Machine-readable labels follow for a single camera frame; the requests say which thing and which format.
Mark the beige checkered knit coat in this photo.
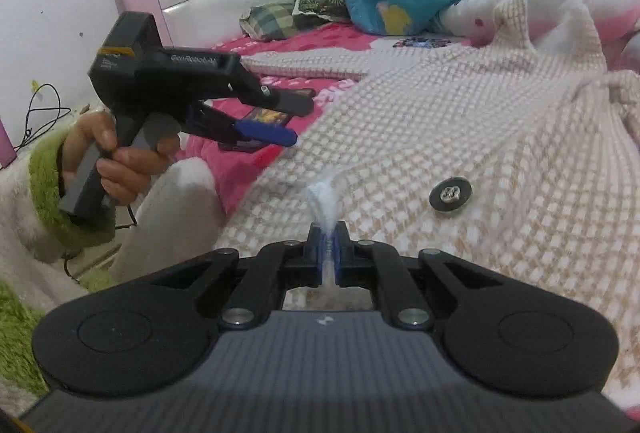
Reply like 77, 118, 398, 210
217, 0, 639, 408

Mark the black wall cable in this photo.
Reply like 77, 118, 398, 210
14, 82, 74, 154

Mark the smartphone with red case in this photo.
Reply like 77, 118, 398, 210
218, 107, 297, 154

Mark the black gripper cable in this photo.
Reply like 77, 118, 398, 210
60, 202, 139, 284

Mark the left forearm fleece sleeve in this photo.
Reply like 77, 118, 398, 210
1, 131, 226, 320

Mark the left hand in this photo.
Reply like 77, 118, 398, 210
58, 112, 180, 206

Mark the plaid pillow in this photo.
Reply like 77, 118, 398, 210
239, 3, 300, 42

